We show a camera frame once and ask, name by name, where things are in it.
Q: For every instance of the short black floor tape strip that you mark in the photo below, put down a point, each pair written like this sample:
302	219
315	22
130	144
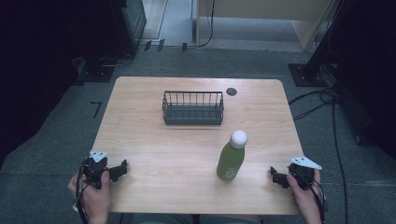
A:
148	45
184	47
160	45

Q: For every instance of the black equipment cabinet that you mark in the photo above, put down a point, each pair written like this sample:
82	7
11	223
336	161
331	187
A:
129	25

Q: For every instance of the person's right hand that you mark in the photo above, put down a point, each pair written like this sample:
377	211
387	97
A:
303	199

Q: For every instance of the dark round table grommet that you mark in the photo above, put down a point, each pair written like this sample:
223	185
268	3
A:
231	91

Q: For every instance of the green bottle with white cap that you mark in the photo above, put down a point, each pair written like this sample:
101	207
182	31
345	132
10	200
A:
231	158

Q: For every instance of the person's left hand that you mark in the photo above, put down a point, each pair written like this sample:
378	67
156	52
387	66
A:
95	199

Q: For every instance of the black stand base plate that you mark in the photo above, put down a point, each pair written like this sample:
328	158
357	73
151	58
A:
306	81

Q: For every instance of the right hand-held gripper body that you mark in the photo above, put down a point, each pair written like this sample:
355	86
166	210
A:
301	174

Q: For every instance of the person's legs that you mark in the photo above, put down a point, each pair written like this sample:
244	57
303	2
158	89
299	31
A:
199	219

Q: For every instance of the black slanted stand pole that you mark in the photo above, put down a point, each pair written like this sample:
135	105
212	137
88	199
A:
323	43

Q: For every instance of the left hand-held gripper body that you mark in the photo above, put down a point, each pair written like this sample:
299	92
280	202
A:
94	169

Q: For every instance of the dark flat stand base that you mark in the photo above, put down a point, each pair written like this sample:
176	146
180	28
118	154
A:
95	74

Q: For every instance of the light wooden cabinet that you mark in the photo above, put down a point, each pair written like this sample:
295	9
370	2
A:
264	9

